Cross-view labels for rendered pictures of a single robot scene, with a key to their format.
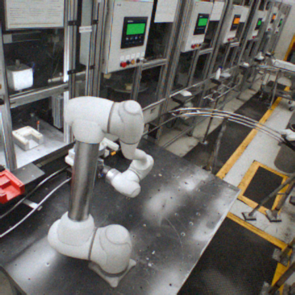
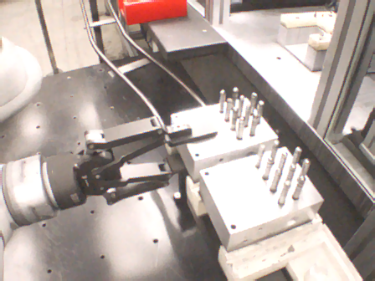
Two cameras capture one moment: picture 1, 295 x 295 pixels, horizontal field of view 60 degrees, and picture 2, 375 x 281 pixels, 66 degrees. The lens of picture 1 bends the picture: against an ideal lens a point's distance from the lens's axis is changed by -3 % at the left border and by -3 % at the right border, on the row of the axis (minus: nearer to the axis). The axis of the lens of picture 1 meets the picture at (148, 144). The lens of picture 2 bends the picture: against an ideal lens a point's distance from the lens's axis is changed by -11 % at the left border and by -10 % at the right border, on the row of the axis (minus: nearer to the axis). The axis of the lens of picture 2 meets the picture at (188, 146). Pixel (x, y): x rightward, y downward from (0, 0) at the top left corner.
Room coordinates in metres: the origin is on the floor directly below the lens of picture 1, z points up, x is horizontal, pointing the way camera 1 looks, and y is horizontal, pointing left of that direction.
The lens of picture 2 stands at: (1.49, 0.12, 1.23)
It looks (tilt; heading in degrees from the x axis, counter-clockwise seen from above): 46 degrees down; 131
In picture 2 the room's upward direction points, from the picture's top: straight up
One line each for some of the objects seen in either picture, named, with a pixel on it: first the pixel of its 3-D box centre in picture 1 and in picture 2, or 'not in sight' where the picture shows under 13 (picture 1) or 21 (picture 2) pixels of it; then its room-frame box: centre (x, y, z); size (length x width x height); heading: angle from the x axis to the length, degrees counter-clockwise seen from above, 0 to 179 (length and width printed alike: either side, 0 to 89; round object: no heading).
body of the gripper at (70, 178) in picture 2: (104, 170); (84, 175); (1.21, 0.23, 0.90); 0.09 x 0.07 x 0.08; 61
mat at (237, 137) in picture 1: (256, 109); not in sight; (5.10, -2.04, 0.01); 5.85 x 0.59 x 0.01; 151
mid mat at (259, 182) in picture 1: (264, 186); not in sight; (2.57, -1.53, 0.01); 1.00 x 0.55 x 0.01; 151
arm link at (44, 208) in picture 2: (112, 176); (34, 189); (1.17, 0.17, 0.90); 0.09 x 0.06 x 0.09; 151
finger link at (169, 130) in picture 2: not in sight; (172, 126); (1.27, 0.34, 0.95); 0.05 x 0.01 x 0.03; 61
